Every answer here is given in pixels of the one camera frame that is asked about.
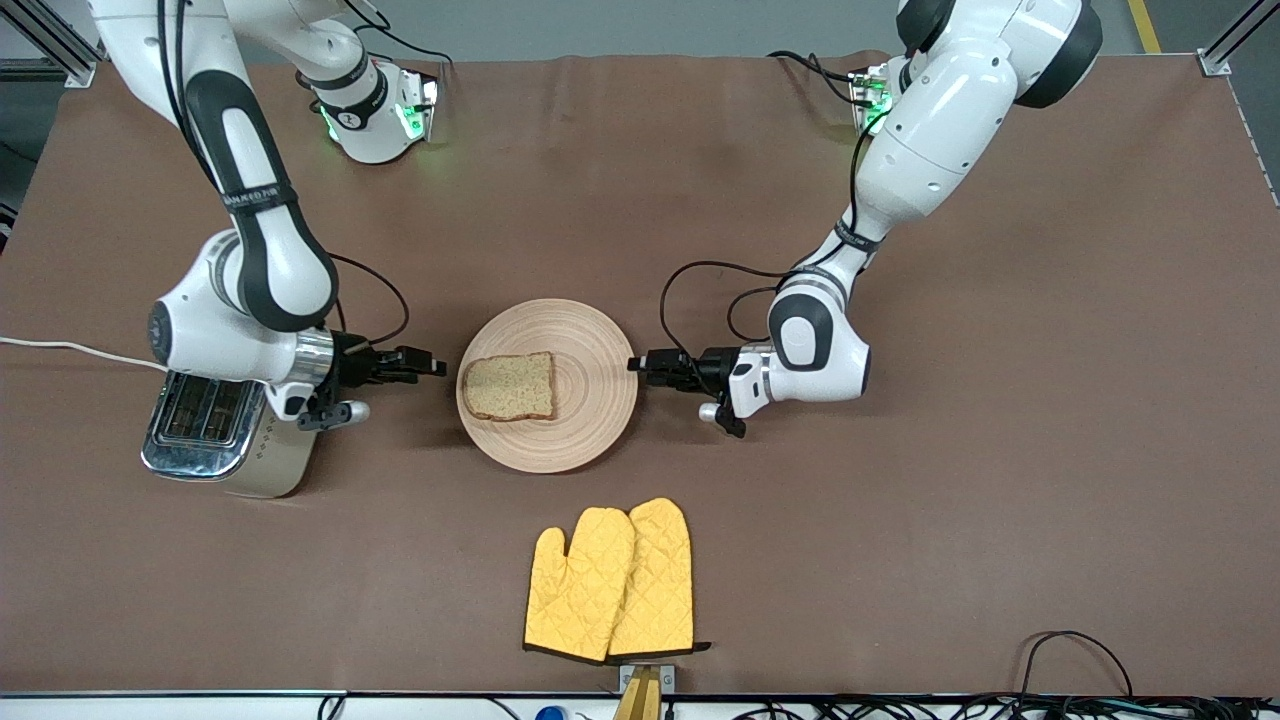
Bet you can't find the round wooden plate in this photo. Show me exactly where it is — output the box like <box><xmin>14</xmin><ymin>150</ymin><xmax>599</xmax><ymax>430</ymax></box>
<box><xmin>456</xmin><ymin>298</ymin><xmax>639</xmax><ymax>475</ymax></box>

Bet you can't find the brown toast slice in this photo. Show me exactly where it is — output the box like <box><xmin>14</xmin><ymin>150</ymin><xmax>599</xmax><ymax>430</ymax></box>
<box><xmin>461</xmin><ymin>351</ymin><xmax>557</xmax><ymax>422</ymax></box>

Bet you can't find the beige chrome toaster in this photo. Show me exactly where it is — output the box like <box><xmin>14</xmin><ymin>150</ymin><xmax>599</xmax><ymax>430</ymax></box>
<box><xmin>140</xmin><ymin>370</ymin><xmax>323</xmax><ymax>499</ymax></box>

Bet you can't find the brown table cloth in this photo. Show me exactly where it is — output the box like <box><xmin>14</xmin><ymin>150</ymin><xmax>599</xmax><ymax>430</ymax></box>
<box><xmin>0</xmin><ymin>52</ymin><xmax>1280</xmax><ymax>696</ymax></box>

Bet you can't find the yellow quilted oven mitt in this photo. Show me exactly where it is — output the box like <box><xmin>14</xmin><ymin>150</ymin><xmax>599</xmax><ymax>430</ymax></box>
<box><xmin>608</xmin><ymin>497</ymin><xmax>713</xmax><ymax>658</ymax></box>
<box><xmin>523</xmin><ymin>507</ymin><xmax>637</xmax><ymax>663</ymax></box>

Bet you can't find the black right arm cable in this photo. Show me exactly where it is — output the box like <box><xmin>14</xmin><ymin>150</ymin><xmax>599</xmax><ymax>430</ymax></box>
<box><xmin>328</xmin><ymin>252</ymin><xmax>411</xmax><ymax>347</ymax></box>

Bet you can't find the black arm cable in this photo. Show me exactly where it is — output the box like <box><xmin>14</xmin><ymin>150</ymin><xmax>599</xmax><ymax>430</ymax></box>
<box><xmin>328</xmin><ymin>252</ymin><xmax>411</xmax><ymax>347</ymax></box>
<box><xmin>660</xmin><ymin>100</ymin><xmax>886</xmax><ymax>353</ymax></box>

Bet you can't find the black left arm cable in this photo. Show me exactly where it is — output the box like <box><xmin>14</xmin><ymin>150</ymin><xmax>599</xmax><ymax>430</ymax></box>
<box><xmin>660</xmin><ymin>100</ymin><xmax>886</xmax><ymax>353</ymax></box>

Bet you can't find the white toaster power cord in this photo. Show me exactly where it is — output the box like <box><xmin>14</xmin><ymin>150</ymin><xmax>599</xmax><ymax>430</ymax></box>
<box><xmin>0</xmin><ymin>337</ymin><xmax>169</xmax><ymax>373</ymax></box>

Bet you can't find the black right base cable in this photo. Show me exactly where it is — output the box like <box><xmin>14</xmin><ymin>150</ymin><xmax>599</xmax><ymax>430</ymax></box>
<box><xmin>345</xmin><ymin>0</ymin><xmax>453</xmax><ymax>73</ymax></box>

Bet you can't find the black base cable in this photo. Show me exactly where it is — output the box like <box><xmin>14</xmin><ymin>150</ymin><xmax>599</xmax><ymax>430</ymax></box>
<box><xmin>345</xmin><ymin>0</ymin><xmax>453</xmax><ymax>73</ymax></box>
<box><xmin>768</xmin><ymin>50</ymin><xmax>863</xmax><ymax>106</ymax></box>

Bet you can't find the metal bracket with wooden bar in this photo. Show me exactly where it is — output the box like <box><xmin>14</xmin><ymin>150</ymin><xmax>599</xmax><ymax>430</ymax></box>
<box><xmin>618</xmin><ymin>663</ymin><xmax>677</xmax><ymax>720</ymax></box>

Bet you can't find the black left base cable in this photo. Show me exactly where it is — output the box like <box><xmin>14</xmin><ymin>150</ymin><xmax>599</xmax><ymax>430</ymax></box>
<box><xmin>768</xmin><ymin>50</ymin><xmax>863</xmax><ymax>106</ymax></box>

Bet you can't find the aluminium frame profile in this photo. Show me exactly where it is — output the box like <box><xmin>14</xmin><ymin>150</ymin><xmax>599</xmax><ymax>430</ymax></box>
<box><xmin>1198</xmin><ymin>0</ymin><xmax>1280</xmax><ymax>78</ymax></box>
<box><xmin>0</xmin><ymin>0</ymin><xmax>101</xmax><ymax>91</ymax></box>

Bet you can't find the black looped cable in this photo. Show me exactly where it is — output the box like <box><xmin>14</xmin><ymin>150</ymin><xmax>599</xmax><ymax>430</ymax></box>
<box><xmin>1018</xmin><ymin>630</ymin><xmax>1136</xmax><ymax>701</ymax></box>

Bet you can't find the black cable bundle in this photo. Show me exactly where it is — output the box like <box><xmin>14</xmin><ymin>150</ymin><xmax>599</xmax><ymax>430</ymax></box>
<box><xmin>700</xmin><ymin>693</ymin><xmax>1280</xmax><ymax>720</ymax></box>

